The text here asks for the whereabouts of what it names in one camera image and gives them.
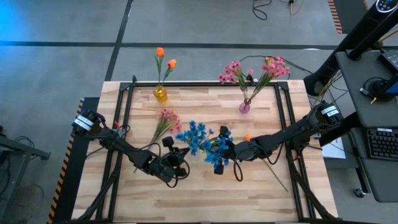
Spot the black tower fan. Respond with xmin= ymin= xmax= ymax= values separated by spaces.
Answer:
xmin=303 ymin=0 xmax=398 ymax=97

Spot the blue artificial flower bunch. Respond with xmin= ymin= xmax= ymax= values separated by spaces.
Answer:
xmin=175 ymin=120 xmax=216 ymax=157
xmin=203 ymin=130 xmax=234 ymax=171

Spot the black round pole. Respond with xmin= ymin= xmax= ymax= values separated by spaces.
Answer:
xmin=347 ymin=18 xmax=398 ymax=62

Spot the white paper sheet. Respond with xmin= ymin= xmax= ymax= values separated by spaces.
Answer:
xmin=322 ymin=136 xmax=346 ymax=160

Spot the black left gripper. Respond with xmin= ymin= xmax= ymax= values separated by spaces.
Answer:
xmin=155 ymin=136 xmax=190 ymax=183

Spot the black aluminium table frame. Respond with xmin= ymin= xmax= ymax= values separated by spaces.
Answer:
xmin=74 ymin=75 xmax=343 ymax=224

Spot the orange black hazard tape strip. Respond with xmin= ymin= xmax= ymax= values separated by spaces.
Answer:
xmin=328 ymin=0 xmax=344 ymax=34

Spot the yellow cable bundle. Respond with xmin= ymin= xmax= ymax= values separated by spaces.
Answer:
xmin=312 ymin=71 xmax=343 ymax=108

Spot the grey metal cart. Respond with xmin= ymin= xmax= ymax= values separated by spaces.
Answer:
xmin=0 ymin=124 xmax=52 ymax=224

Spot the yellow glass vase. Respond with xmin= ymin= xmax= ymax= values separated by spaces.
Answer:
xmin=153 ymin=85 xmax=169 ymax=103

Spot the black laptop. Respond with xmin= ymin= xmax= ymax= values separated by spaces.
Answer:
xmin=377 ymin=49 xmax=398 ymax=74

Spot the black floor mat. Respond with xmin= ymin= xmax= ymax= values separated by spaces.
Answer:
xmin=332 ymin=0 xmax=371 ymax=34

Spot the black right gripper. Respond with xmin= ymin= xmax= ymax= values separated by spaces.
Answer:
xmin=213 ymin=125 xmax=265 ymax=175

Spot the grey desk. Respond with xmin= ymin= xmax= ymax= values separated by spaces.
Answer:
xmin=335 ymin=49 xmax=398 ymax=203

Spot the pink artificial flower bunch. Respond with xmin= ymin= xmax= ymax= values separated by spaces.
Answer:
xmin=218 ymin=60 xmax=255 ymax=101
xmin=133 ymin=108 xmax=183 ymax=174
xmin=248 ymin=55 xmax=291 ymax=102

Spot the black base with hazard stripes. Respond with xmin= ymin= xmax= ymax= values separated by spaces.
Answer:
xmin=46 ymin=96 xmax=101 ymax=224

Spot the black floor cable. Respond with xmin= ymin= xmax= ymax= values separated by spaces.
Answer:
xmin=239 ymin=55 xmax=313 ymax=80
xmin=251 ymin=0 xmax=273 ymax=21

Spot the black keyboard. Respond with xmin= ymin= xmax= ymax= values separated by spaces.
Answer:
xmin=366 ymin=128 xmax=398 ymax=162

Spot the yellow floor cable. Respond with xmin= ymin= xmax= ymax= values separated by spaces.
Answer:
xmin=289 ymin=0 xmax=305 ymax=16

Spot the pink glass vase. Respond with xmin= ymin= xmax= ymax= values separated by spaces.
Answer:
xmin=239 ymin=97 xmax=252 ymax=114

